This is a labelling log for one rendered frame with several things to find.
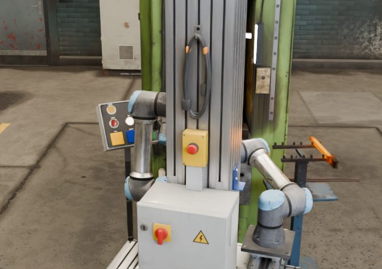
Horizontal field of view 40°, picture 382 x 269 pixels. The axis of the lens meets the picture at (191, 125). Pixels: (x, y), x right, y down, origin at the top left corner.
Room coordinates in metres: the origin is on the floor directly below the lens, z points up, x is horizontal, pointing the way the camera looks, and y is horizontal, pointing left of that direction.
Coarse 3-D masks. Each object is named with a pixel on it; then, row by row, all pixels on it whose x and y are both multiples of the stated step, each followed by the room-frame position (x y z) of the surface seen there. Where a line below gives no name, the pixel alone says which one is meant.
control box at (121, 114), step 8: (104, 104) 3.04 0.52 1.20; (112, 104) 3.06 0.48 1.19; (120, 104) 3.08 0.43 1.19; (104, 112) 3.02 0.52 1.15; (120, 112) 3.06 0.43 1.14; (128, 112) 3.08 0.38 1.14; (104, 120) 2.99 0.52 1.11; (120, 120) 3.03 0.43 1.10; (104, 128) 2.97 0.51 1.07; (112, 128) 2.99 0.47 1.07; (120, 128) 3.00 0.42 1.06; (128, 128) 3.02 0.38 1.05; (104, 136) 2.96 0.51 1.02; (104, 144) 2.96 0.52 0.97; (128, 144) 2.97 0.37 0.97
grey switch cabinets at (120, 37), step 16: (112, 0) 8.55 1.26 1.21; (128, 0) 8.54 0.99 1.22; (112, 16) 8.55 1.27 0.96; (128, 16) 8.54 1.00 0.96; (112, 32) 8.55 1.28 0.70; (128, 32) 8.54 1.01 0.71; (112, 48) 8.55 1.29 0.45; (128, 48) 8.53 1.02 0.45; (112, 64) 8.55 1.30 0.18; (128, 64) 8.54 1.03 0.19
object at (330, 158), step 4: (312, 136) 3.22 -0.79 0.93; (312, 140) 3.16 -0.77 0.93; (316, 140) 3.15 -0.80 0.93; (316, 144) 3.09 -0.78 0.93; (320, 144) 3.08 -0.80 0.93; (320, 148) 3.02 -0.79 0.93; (324, 148) 3.01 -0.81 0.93; (324, 152) 2.95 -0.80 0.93; (328, 152) 2.95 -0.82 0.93; (328, 156) 2.87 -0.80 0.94; (332, 156) 2.86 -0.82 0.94; (328, 160) 2.86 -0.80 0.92; (332, 160) 2.84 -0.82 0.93; (336, 160) 2.80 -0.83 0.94; (332, 164) 2.83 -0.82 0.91; (336, 164) 2.79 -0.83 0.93; (336, 168) 2.79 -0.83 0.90
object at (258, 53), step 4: (260, 20) 3.35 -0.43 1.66; (256, 24) 3.32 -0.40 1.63; (260, 24) 3.32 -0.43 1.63; (256, 28) 3.33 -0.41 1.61; (260, 28) 3.33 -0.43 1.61; (256, 32) 3.33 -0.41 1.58; (260, 32) 3.33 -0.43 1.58; (256, 36) 3.33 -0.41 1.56; (260, 36) 3.33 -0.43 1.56; (256, 40) 3.33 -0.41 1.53; (260, 40) 3.33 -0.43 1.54; (256, 44) 3.33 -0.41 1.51; (260, 44) 3.33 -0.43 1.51; (256, 48) 3.33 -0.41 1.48; (260, 48) 3.33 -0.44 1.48; (256, 52) 3.33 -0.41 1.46; (260, 52) 3.33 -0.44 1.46; (256, 56) 3.33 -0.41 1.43; (260, 56) 3.33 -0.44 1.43; (256, 60) 3.33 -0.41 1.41; (260, 60) 3.33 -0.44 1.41; (256, 64) 3.32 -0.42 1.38; (260, 64) 3.32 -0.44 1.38
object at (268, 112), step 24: (264, 0) 3.36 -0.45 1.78; (288, 0) 3.37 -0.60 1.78; (264, 24) 3.36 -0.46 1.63; (288, 24) 3.37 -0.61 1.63; (264, 48) 3.36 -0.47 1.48; (288, 48) 3.37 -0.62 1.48; (288, 72) 3.37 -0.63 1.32; (264, 96) 3.36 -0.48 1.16; (288, 96) 3.37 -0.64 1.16; (264, 120) 3.36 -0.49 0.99
